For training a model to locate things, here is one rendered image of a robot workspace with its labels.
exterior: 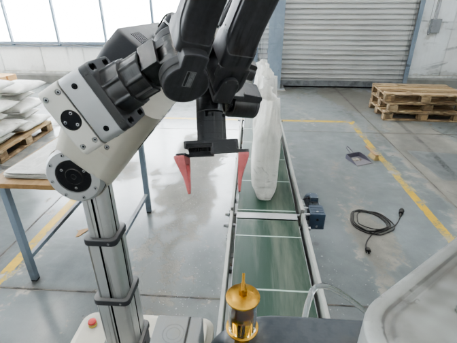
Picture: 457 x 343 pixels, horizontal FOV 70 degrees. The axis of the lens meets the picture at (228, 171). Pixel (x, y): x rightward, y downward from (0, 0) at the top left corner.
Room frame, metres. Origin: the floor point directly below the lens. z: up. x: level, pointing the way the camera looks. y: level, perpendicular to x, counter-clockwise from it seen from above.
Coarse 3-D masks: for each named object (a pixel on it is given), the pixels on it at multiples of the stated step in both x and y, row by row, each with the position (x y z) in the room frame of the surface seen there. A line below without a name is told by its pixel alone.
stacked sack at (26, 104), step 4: (20, 100) 4.32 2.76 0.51; (24, 100) 4.34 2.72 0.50; (28, 100) 4.36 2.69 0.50; (32, 100) 4.38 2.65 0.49; (36, 100) 4.42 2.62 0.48; (16, 104) 4.15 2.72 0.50; (20, 104) 4.16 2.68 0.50; (24, 104) 4.18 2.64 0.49; (28, 104) 4.22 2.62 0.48; (32, 104) 4.28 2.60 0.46; (36, 104) 4.36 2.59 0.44; (12, 108) 4.02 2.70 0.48; (16, 108) 4.03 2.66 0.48; (20, 108) 4.06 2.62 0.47; (24, 108) 4.10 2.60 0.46; (28, 108) 4.16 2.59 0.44; (4, 112) 3.98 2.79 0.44; (8, 112) 3.98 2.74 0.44; (12, 112) 4.15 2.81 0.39; (16, 112) 4.15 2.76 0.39; (20, 112) 3.98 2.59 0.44
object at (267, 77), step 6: (264, 72) 3.12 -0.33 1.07; (270, 72) 3.16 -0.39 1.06; (264, 78) 2.73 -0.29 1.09; (270, 78) 2.74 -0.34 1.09; (276, 78) 2.89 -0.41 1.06; (264, 84) 2.73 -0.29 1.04; (270, 84) 2.74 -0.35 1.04; (276, 84) 2.87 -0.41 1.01; (276, 90) 2.86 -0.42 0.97; (276, 96) 2.85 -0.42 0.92
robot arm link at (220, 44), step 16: (240, 0) 0.53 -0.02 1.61; (256, 0) 0.51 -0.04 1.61; (272, 0) 0.52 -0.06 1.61; (240, 16) 0.53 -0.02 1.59; (256, 16) 0.53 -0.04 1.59; (224, 32) 0.56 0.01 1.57; (240, 32) 0.54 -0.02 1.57; (256, 32) 0.54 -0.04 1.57; (224, 48) 0.55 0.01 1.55; (240, 48) 0.55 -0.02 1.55; (256, 48) 0.56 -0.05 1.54; (208, 64) 0.60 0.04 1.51; (224, 64) 0.55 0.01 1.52; (240, 64) 0.56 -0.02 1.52; (240, 80) 0.58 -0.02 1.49
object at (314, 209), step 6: (312, 198) 1.96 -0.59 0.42; (306, 204) 1.98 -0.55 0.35; (312, 204) 1.93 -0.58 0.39; (318, 204) 1.94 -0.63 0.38; (312, 210) 1.84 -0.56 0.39; (318, 210) 1.84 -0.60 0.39; (306, 216) 1.84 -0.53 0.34; (312, 216) 1.80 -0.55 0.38; (318, 216) 1.79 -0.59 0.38; (324, 216) 1.79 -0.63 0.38; (312, 222) 1.80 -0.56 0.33; (318, 222) 1.79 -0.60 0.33; (312, 228) 1.80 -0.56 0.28; (318, 228) 1.79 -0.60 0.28
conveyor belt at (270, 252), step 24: (240, 240) 1.54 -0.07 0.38; (264, 240) 1.54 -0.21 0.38; (288, 240) 1.54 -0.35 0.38; (240, 264) 1.34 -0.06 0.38; (264, 264) 1.34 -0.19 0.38; (288, 264) 1.34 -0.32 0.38; (264, 288) 1.18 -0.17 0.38; (288, 288) 1.18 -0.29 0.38; (264, 312) 1.03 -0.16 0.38; (288, 312) 1.03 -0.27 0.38; (312, 312) 1.03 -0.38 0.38
